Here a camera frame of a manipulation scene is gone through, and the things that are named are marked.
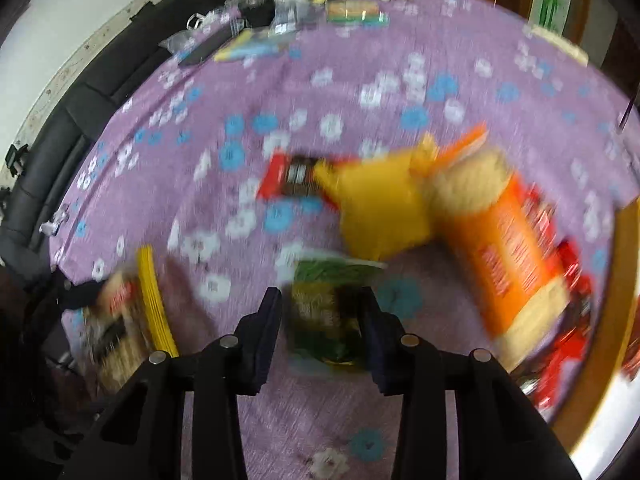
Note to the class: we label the purple floral tablecloth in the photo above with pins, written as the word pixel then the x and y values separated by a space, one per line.
pixel 178 167

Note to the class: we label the green pea snack packet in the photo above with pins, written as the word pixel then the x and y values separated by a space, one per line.
pixel 321 313

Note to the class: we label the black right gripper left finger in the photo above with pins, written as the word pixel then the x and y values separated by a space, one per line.
pixel 258 334

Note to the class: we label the beige barcode cracker package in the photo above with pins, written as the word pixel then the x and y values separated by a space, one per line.
pixel 126 324

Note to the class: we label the yellow taped white tray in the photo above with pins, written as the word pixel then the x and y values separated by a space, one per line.
pixel 602 409

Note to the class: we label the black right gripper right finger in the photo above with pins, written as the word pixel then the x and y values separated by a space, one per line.
pixel 381 334

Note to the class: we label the yellow snack packet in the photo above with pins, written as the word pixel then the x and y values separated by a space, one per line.
pixel 382 212

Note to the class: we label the blue yellow booklet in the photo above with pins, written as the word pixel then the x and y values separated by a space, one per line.
pixel 254 43

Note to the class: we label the orange cracker package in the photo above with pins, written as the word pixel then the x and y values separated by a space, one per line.
pixel 477 202

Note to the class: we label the black phone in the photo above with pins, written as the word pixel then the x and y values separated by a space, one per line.
pixel 208 47

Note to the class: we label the red black candy packet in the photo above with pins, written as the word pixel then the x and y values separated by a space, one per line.
pixel 292 176

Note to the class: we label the green bordered booklet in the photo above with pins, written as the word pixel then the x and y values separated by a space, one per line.
pixel 355 12

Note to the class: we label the black sofa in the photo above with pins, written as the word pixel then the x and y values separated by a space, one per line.
pixel 75 125

